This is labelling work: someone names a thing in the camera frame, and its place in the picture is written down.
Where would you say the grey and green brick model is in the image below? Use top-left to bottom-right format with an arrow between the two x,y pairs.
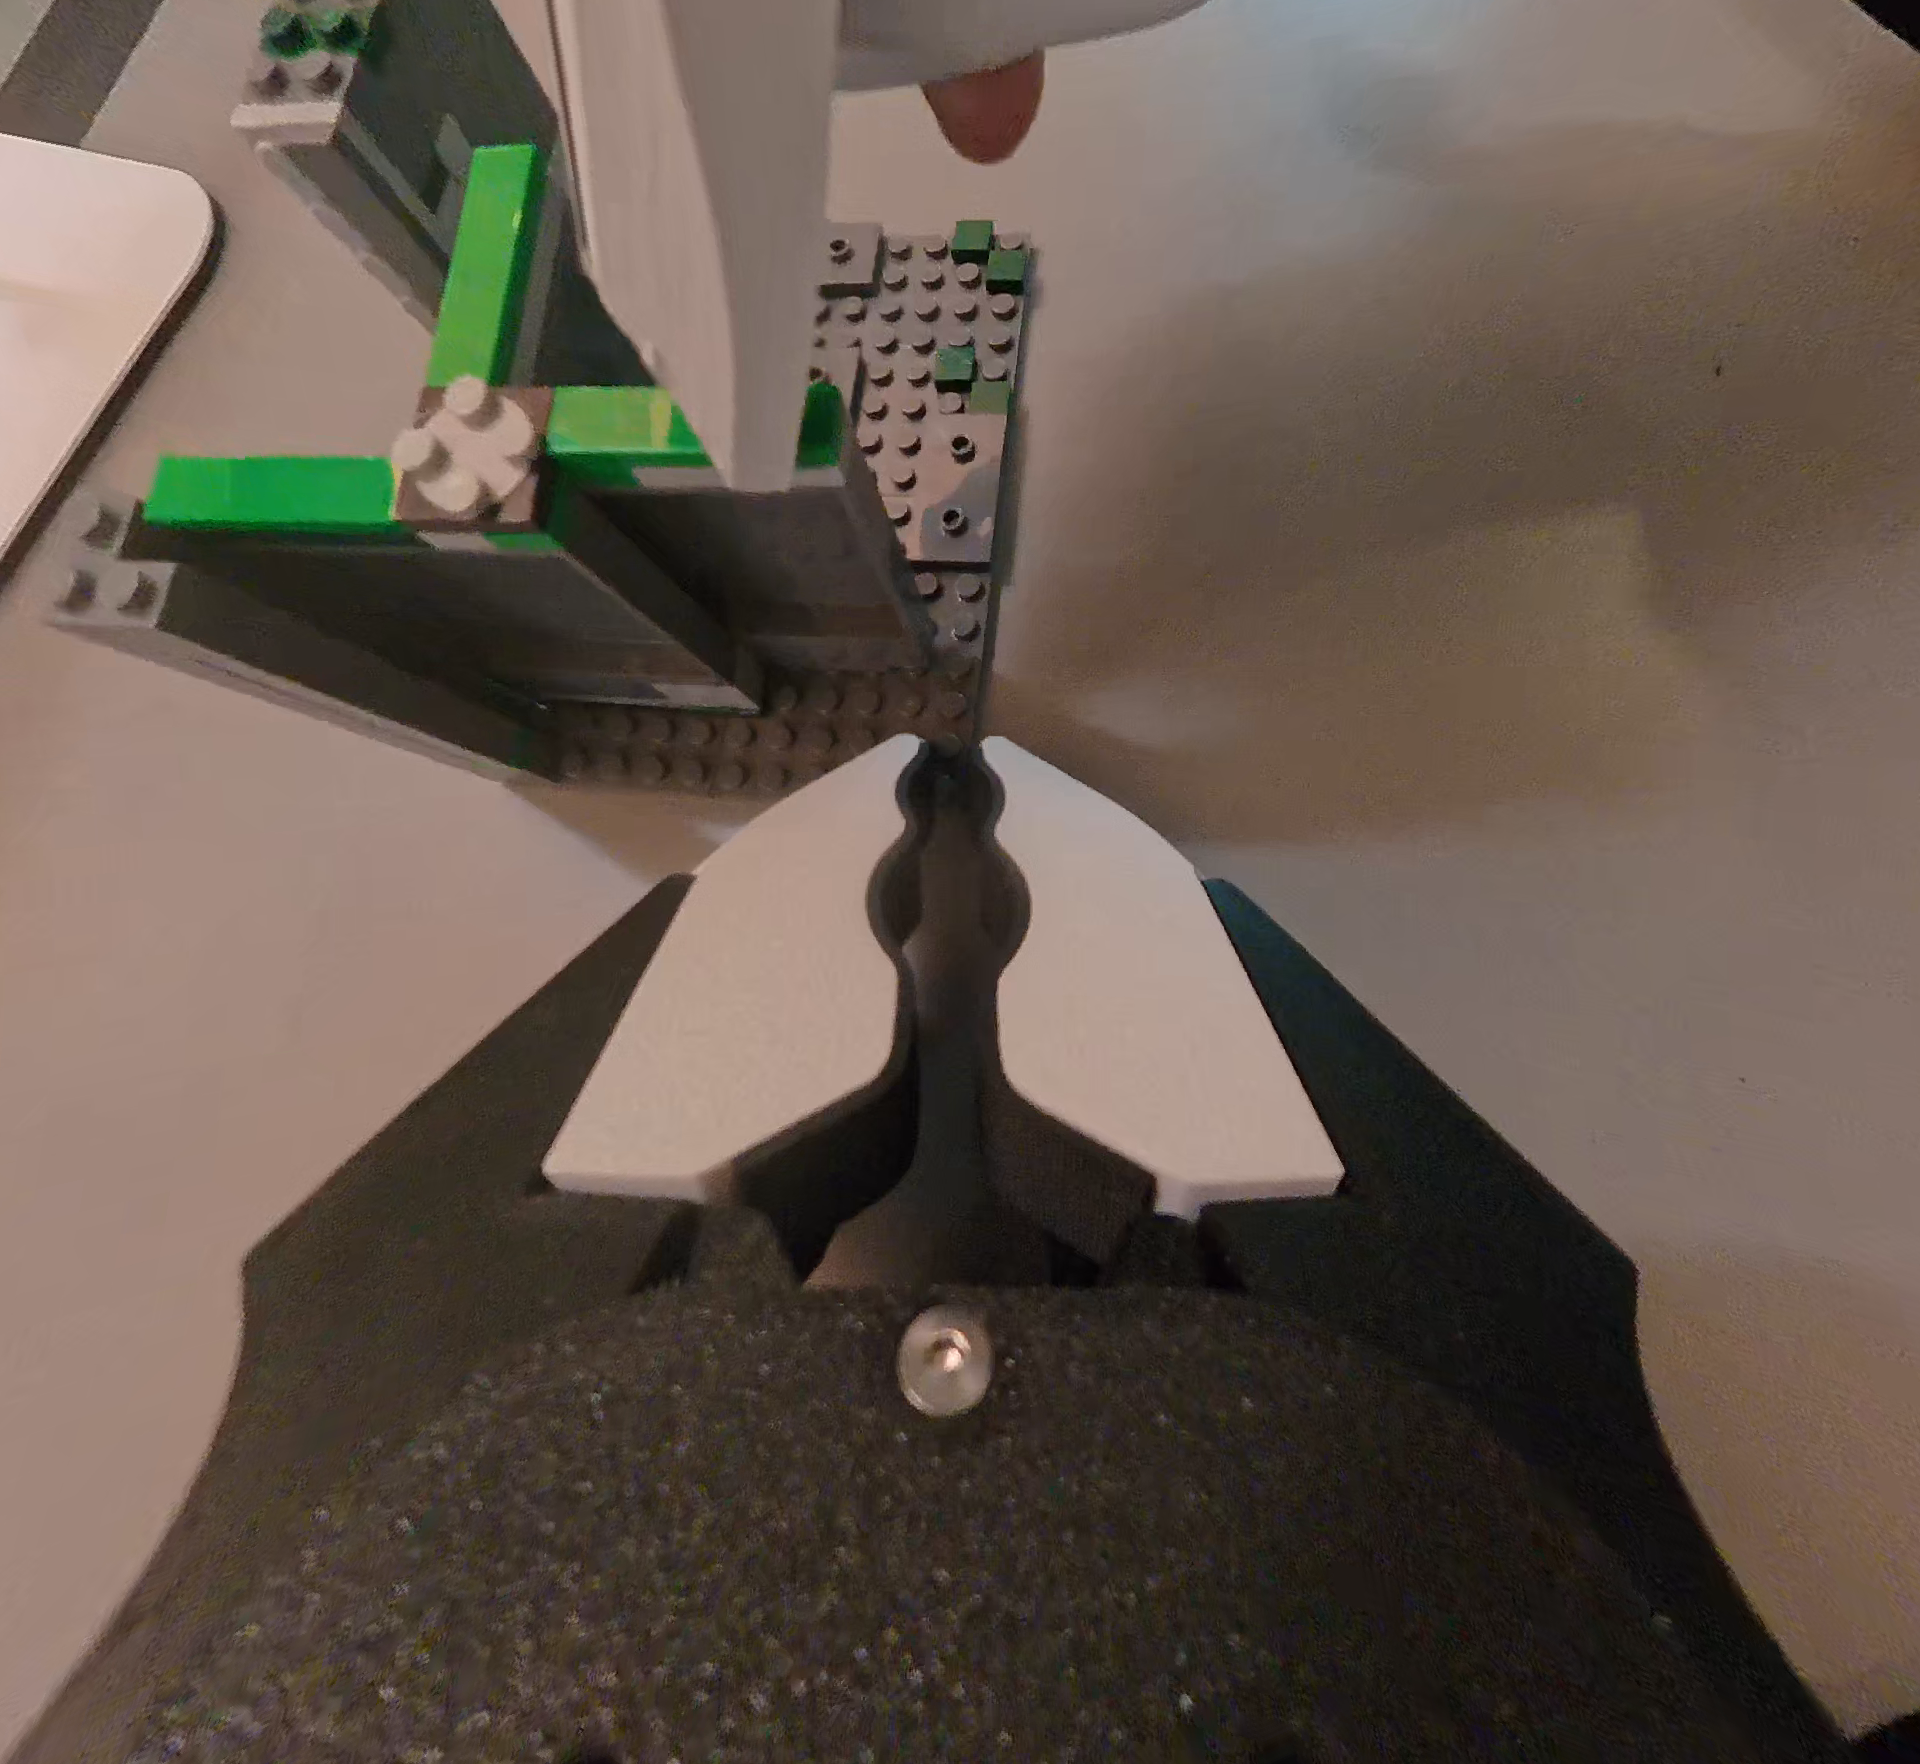
45,0 -> 1038,801

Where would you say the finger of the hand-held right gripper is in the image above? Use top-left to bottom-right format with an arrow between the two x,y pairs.
525,0 -> 845,496

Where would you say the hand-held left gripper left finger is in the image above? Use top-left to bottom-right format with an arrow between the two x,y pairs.
541,736 -> 943,1204

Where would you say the person's right hand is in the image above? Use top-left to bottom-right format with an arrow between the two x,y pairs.
919,52 -> 1048,166

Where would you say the white stand base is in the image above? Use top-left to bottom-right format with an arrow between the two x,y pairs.
0,132 -> 223,570

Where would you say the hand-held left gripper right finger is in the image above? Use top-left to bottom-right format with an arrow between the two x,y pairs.
976,736 -> 1351,1219

